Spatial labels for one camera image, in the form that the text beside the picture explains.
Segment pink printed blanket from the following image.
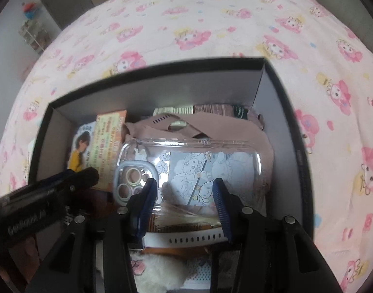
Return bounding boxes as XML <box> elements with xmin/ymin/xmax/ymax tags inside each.
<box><xmin>0</xmin><ymin>0</ymin><xmax>373</xmax><ymax>293</ymax></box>

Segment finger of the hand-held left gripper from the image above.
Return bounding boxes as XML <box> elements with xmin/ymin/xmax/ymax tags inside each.
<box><xmin>64</xmin><ymin>168</ymin><xmax>100</xmax><ymax>194</ymax></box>
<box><xmin>31</xmin><ymin>169</ymin><xmax>75</xmax><ymax>188</ymax></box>

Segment black cardboard box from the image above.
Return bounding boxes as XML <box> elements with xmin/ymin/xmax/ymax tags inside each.
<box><xmin>28</xmin><ymin>56</ymin><xmax>316</xmax><ymax>293</ymax></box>

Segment girl photo card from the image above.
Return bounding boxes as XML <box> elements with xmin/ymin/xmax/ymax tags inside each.
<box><xmin>67</xmin><ymin>123</ymin><xmax>97</xmax><ymax>173</ymax></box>

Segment clear phone case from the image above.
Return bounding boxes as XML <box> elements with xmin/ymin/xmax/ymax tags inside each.
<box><xmin>112</xmin><ymin>138</ymin><xmax>264</xmax><ymax>218</ymax></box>

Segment white watch strap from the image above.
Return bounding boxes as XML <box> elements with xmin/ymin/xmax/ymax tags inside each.
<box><xmin>130</xmin><ymin>227</ymin><xmax>232</xmax><ymax>251</ymax></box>

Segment cream striped sock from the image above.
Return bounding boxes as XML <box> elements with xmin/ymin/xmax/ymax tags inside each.
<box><xmin>152</xmin><ymin>106</ymin><xmax>195</xmax><ymax>117</ymax></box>

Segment white storage shelf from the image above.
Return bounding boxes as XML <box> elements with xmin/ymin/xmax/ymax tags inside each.
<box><xmin>19</xmin><ymin>19</ymin><xmax>52</xmax><ymax>55</ymax></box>

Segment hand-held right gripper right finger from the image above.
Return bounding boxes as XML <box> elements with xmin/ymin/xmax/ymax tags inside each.
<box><xmin>209</xmin><ymin>178</ymin><xmax>342</xmax><ymax>293</ymax></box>

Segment colourful toys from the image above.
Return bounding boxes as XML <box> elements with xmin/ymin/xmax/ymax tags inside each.
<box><xmin>21</xmin><ymin>2</ymin><xmax>42</xmax><ymax>21</ymax></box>

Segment green sock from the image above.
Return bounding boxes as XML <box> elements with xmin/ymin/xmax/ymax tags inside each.
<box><xmin>234</xmin><ymin>105</ymin><xmax>252</xmax><ymax>120</ymax></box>

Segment white fluffy plush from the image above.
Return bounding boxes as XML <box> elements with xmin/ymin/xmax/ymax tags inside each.
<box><xmin>128</xmin><ymin>254</ymin><xmax>187</xmax><ymax>293</ymax></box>

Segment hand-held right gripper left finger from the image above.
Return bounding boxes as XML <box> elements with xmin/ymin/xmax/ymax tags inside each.
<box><xmin>24</xmin><ymin>178</ymin><xmax>158</xmax><ymax>293</ymax></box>

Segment brown round item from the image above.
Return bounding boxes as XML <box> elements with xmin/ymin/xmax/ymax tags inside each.
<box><xmin>140</xmin><ymin>246</ymin><xmax>212</xmax><ymax>256</ymax></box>

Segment brown patterned sock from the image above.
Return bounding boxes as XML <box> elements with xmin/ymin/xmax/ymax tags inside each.
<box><xmin>193</xmin><ymin>103</ymin><xmax>236</xmax><ymax>118</ymax></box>

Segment orange printed card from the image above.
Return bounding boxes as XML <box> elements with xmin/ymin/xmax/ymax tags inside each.
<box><xmin>93</xmin><ymin>111</ymin><xmax>128</xmax><ymax>191</ymax></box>

